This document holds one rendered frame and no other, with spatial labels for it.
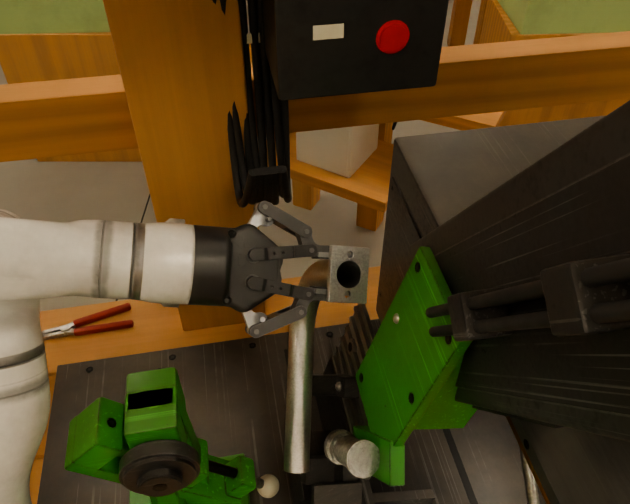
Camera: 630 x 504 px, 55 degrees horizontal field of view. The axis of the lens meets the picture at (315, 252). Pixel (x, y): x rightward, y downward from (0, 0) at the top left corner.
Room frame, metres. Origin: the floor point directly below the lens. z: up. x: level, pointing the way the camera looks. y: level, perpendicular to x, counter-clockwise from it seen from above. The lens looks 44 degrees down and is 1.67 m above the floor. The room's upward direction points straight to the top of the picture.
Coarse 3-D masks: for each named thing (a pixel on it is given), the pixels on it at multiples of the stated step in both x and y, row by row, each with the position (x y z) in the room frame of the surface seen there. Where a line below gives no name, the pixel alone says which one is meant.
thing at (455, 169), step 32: (512, 128) 0.68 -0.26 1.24; (544, 128) 0.68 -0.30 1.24; (576, 128) 0.68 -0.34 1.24; (416, 160) 0.60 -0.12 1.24; (448, 160) 0.60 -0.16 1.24; (480, 160) 0.60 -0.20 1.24; (512, 160) 0.60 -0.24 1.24; (416, 192) 0.56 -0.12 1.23; (448, 192) 0.54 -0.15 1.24; (480, 192) 0.54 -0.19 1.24; (416, 224) 0.54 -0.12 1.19; (384, 256) 0.63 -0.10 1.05; (384, 288) 0.62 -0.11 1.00
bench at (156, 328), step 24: (48, 312) 0.67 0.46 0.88; (72, 312) 0.67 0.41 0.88; (96, 312) 0.67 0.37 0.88; (144, 312) 0.67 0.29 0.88; (168, 312) 0.67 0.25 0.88; (336, 312) 0.67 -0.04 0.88; (72, 336) 0.62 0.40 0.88; (96, 336) 0.62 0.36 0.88; (120, 336) 0.62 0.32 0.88; (144, 336) 0.62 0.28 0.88; (168, 336) 0.62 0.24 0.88; (192, 336) 0.62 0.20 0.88; (216, 336) 0.62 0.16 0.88; (240, 336) 0.62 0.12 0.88; (48, 360) 0.57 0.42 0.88; (72, 360) 0.57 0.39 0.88
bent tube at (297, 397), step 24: (312, 264) 0.46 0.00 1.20; (336, 264) 0.41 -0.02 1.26; (360, 264) 0.41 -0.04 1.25; (336, 288) 0.39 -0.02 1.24; (360, 288) 0.40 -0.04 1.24; (312, 312) 0.45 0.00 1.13; (312, 336) 0.44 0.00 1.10; (288, 360) 0.42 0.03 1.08; (312, 360) 0.42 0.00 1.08; (288, 384) 0.40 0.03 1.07; (288, 408) 0.38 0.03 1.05; (288, 432) 0.35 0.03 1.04; (288, 456) 0.33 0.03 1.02
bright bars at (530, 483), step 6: (522, 456) 0.31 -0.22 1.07; (522, 462) 0.30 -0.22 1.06; (528, 468) 0.30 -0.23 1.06; (528, 474) 0.29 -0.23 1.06; (528, 480) 0.29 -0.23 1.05; (534, 480) 0.29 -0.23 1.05; (528, 486) 0.28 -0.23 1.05; (534, 486) 0.28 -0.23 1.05; (528, 492) 0.28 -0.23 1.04; (534, 492) 0.28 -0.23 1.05; (528, 498) 0.28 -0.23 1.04; (534, 498) 0.27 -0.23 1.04
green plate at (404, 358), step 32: (416, 256) 0.41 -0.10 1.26; (416, 288) 0.39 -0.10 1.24; (448, 288) 0.36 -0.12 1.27; (384, 320) 0.41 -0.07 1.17; (416, 320) 0.37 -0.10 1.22; (448, 320) 0.33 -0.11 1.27; (384, 352) 0.38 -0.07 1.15; (416, 352) 0.34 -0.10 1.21; (448, 352) 0.31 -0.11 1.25; (384, 384) 0.36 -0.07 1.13; (416, 384) 0.32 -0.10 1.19; (448, 384) 0.32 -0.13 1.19; (384, 416) 0.33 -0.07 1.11; (416, 416) 0.30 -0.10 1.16; (448, 416) 0.32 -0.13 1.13
